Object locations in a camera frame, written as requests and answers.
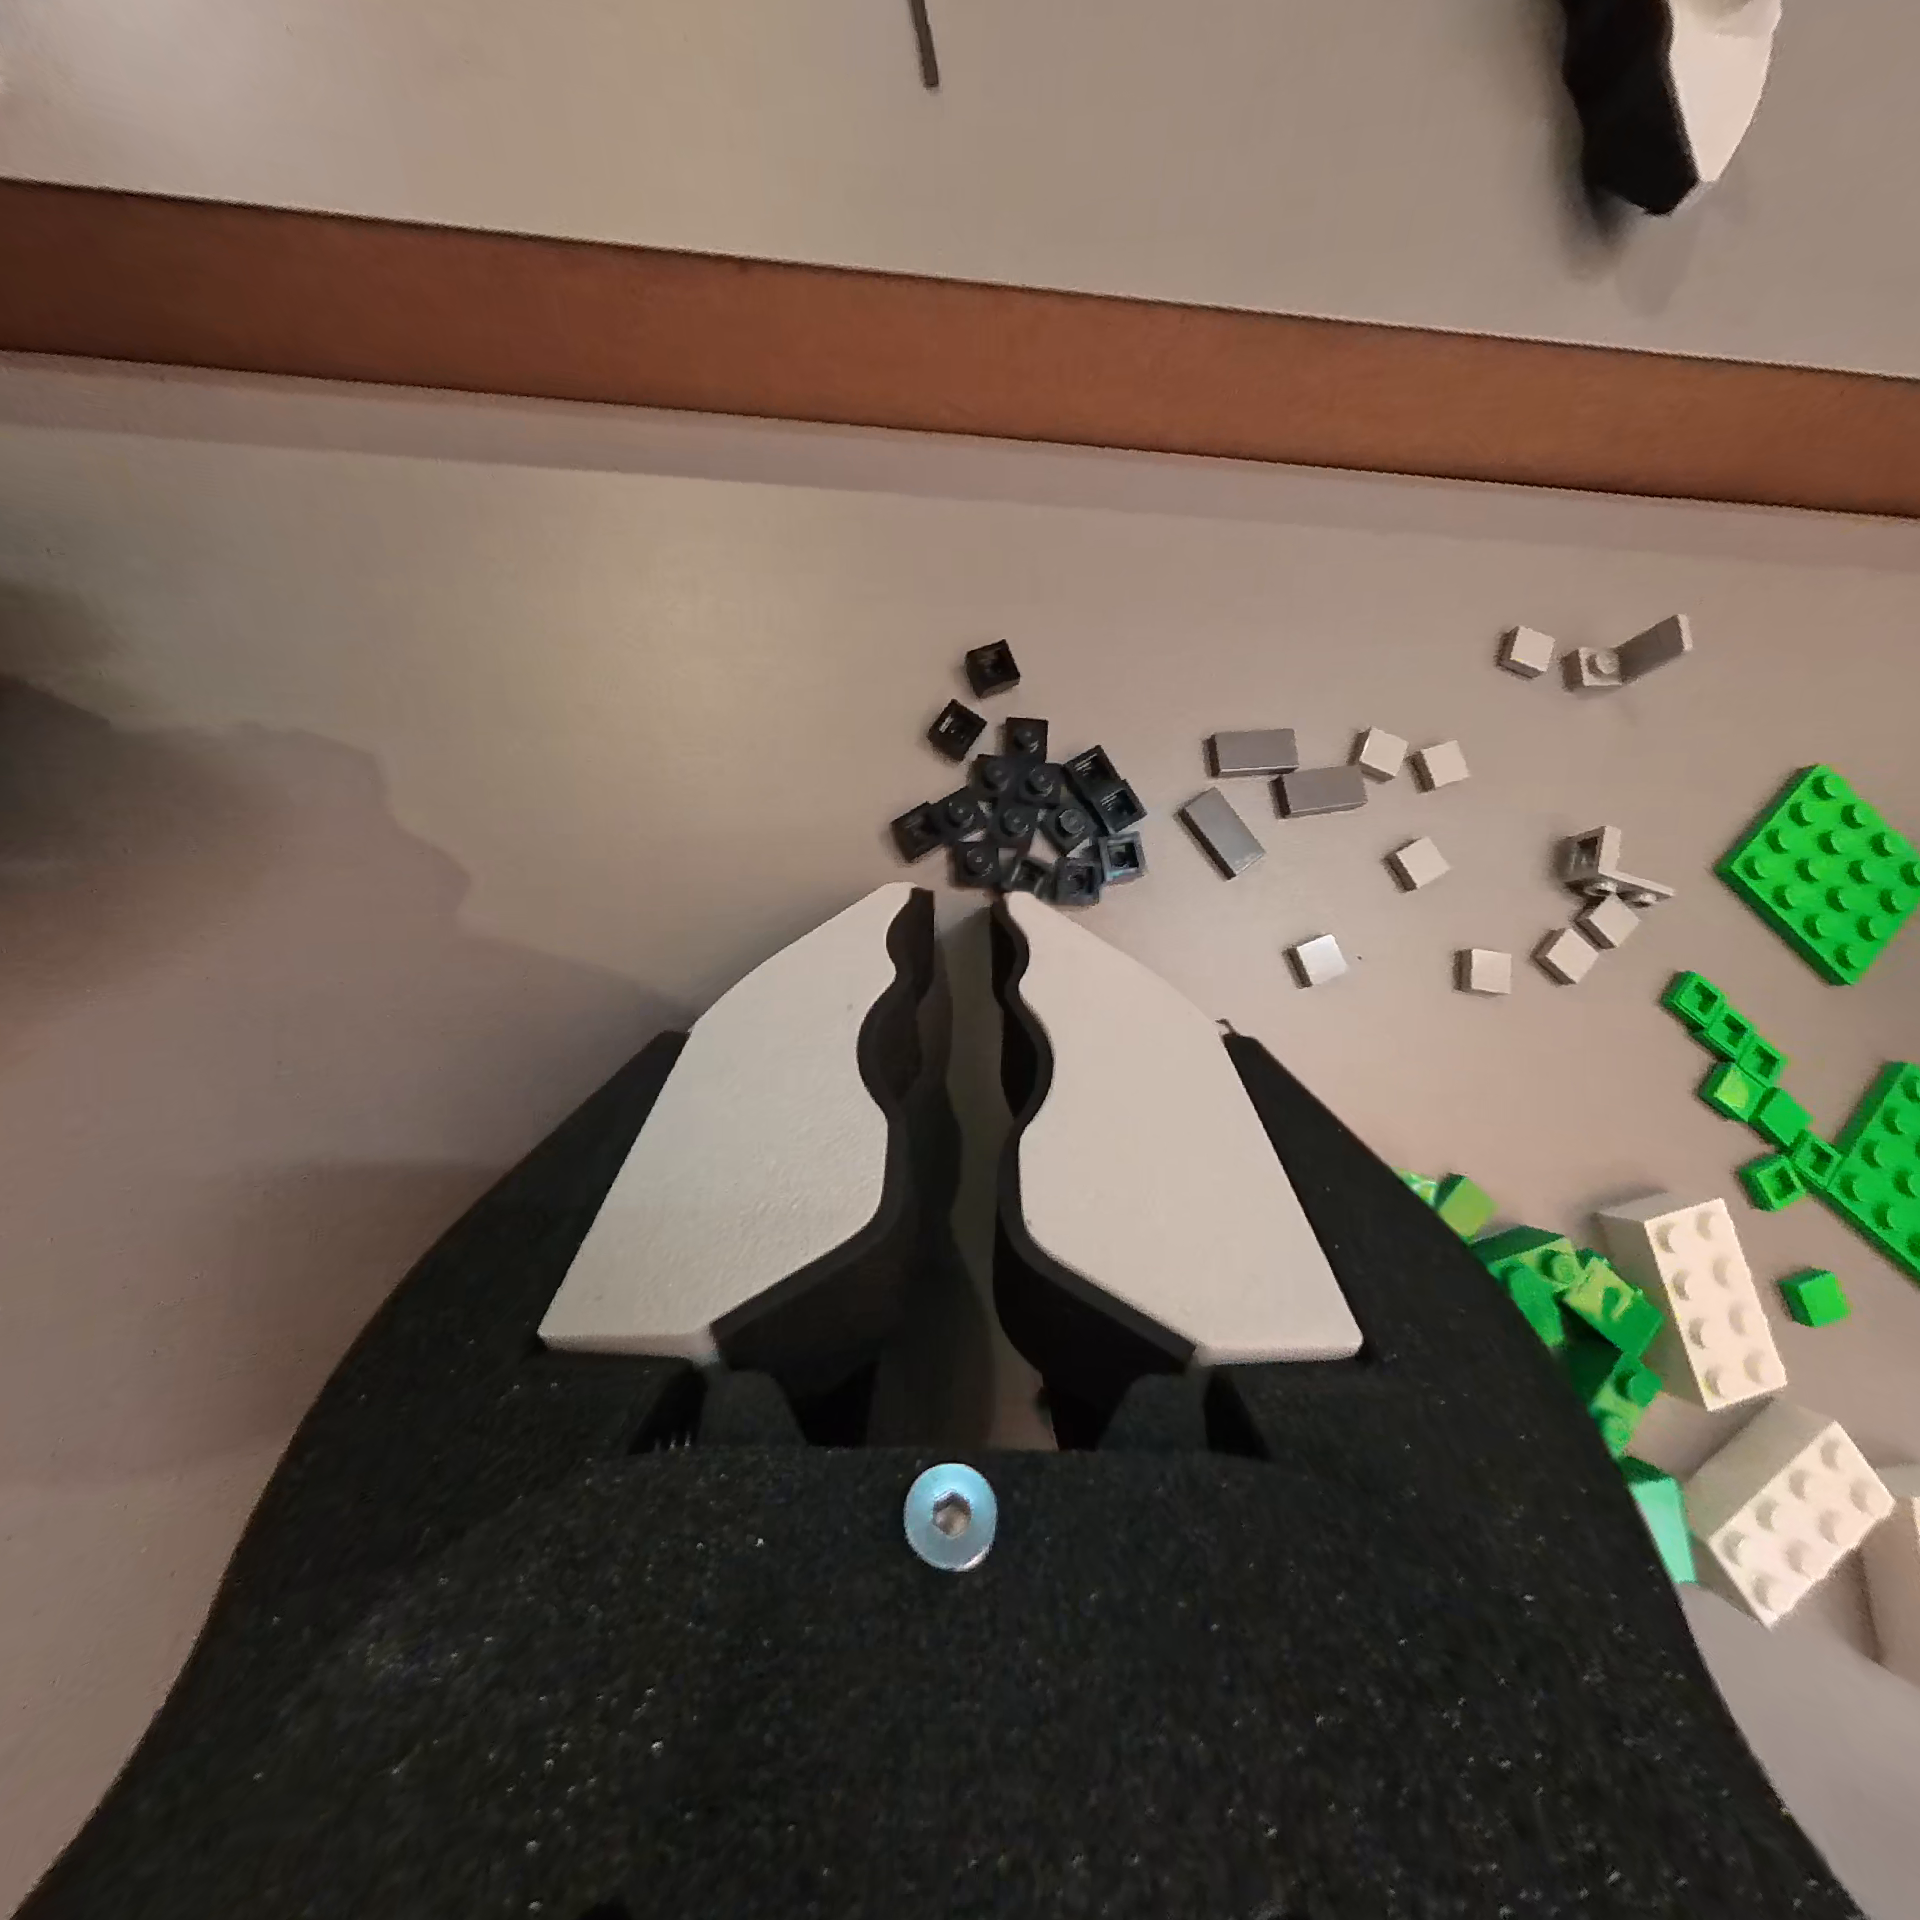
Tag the scattered light grey lego pieces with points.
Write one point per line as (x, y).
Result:
(1319, 791)

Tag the spare gripper finger part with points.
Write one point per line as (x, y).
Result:
(1711, 76)

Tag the small metal pin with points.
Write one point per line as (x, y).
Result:
(924, 45)

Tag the pile of black lego pieces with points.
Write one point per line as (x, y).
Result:
(1020, 820)

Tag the white lego brick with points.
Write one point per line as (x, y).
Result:
(1793, 1516)
(1704, 1300)

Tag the pile of bright green pieces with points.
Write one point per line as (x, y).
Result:
(1575, 1305)

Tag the group of small green plates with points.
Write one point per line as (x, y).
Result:
(1740, 1088)

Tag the bright green large lego plate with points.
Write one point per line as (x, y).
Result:
(1886, 1177)

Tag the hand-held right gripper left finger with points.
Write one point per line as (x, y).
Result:
(721, 1184)

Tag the bright green square lego plate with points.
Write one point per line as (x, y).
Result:
(1830, 879)

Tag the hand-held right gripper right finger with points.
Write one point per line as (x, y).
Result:
(1185, 1184)

